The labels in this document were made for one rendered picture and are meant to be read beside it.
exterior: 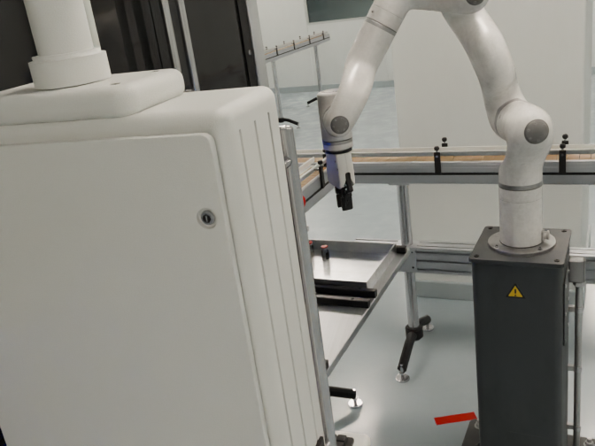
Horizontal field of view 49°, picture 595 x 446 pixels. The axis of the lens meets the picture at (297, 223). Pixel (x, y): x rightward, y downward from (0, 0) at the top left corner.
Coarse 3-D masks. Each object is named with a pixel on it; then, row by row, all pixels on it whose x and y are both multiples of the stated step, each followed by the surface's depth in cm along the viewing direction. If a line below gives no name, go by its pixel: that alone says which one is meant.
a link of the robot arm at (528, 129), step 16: (512, 112) 174; (528, 112) 170; (544, 112) 170; (512, 128) 172; (528, 128) 169; (544, 128) 169; (512, 144) 173; (528, 144) 171; (544, 144) 172; (512, 160) 178; (528, 160) 177; (544, 160) 180; (512, 176) 182; (528, 176) 180
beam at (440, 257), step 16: (368, 240) 294; (384, 240) 290; (400, 240) 288; (416, 256) 279; (432, 256) 276; (448, 256) 273; (464, 256) 270; (576, 256) 251; (592, 256) 249; (416, 272) 282; (432, 272) 279; (448, 272) 276; (464, 272) 274; (592, 272) 251
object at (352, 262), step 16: (320, 240) 203; (320, 256) 199; (336, 256) 198; (352, 256) 196; (368, 256) 194; (384, 256) 193; (320, 272) 188; (336, 272) 187; (352, 272) 185; (368, 272) 184
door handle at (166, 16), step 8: (160, 0) 141; (160, 8) 142; (168, 8) 142; (168, 16) 143; (168, 24) 143; (168, 32) 144; (168, 40) 144; (168, 48) 145; (176, 48) 145; (176, 56) 146; (176, 64) 146; (184, 88) 149
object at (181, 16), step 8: (176, 0) 146; (176, 8) 147; (184, 8) 148; (184, 16) 148; (184, 24) 148; (184, 32) 149; (184, 40) 149; (184, 48) 150; (192, 56) 151; (192, 64) 151; (192, 72) 152; (192, 80) 152; (192, 88) 153
